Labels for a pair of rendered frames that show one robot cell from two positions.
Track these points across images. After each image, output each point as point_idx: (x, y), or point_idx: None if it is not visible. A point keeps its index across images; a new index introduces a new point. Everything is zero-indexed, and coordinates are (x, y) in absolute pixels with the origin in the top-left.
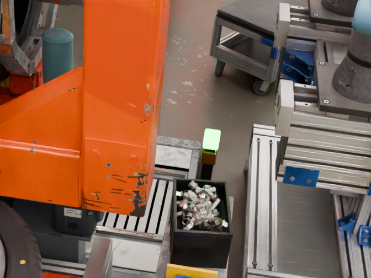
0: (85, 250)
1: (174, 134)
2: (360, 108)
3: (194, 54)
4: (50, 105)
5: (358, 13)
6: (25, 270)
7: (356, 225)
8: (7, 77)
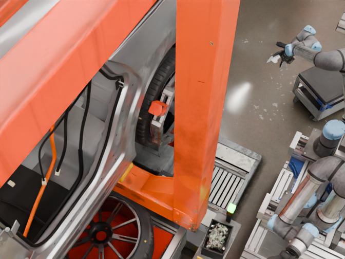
0: None
1: (253, 142)
2: None
3: (287, 81)
4: (163, 193)
5: (268, 224)
6: (145, 245)
7: None
8: None
